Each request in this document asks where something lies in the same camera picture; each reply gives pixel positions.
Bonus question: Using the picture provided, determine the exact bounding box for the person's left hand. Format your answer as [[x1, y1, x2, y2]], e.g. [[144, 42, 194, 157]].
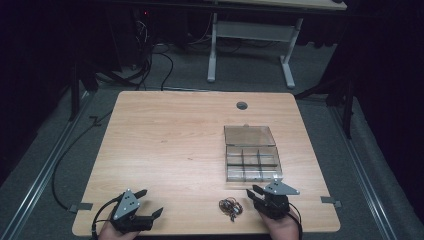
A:
[[97, 219, 141, 240]]

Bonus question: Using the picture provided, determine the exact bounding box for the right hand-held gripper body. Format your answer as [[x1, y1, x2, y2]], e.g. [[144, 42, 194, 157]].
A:
[[254, 179, 300, 220]]

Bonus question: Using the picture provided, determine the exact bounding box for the person's right hand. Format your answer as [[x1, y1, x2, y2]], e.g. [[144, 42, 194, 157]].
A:
[[260, 209, 301, 240]]

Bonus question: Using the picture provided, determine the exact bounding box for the bundle of small bands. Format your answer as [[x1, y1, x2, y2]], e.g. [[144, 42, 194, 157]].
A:
[[218, 196, 244, 223]]

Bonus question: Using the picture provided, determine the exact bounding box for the clear plastic compartment box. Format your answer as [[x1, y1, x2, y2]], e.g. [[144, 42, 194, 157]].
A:
[[223, 124, 284, 183]]

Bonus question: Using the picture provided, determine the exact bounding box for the metal floor rail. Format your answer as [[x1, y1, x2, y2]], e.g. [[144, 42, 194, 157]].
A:
[[328, 105, 398, 240], [0, 89, 96, 240]]

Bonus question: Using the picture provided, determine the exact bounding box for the white-framed desk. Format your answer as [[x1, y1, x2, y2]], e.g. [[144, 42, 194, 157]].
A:
[[206, 0, 348, 90]]

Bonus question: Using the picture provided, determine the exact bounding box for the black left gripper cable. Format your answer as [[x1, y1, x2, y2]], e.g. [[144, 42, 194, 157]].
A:
[[91, 195, 122, 240]]

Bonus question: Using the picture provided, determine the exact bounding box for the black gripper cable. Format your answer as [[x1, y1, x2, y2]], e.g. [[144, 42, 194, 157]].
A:
[[91, 195, 122, 240], [287, 202, 304, 240]]

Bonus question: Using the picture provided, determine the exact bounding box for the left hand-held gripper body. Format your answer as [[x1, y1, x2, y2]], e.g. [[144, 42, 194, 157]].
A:
[[109, 188, 154, 234]]

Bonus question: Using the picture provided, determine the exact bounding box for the long black floor cable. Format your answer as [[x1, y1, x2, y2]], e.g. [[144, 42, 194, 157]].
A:
[[50, 111, 113, 212]]

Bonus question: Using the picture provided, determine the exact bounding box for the dark computer tower with cables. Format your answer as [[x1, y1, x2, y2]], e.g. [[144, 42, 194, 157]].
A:
[[132, 6, 155, 73]]

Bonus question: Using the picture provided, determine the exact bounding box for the black metal stand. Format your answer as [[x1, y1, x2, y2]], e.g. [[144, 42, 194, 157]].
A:
[[294, 75, 355, 140], [67, 62, 82, 122]]

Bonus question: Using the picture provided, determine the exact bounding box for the black looping floor cable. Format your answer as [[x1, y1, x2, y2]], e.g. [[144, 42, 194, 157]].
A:
[[153, 50, 175, 92]]

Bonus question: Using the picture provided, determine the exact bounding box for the grey tape strip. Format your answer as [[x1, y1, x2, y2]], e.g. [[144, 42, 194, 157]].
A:
[[68, 202, 94, 214], [320, 195, 343, 209]]

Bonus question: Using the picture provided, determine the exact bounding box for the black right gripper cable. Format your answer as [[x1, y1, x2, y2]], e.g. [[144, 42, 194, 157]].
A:
[[287, 202, 304, 240]]

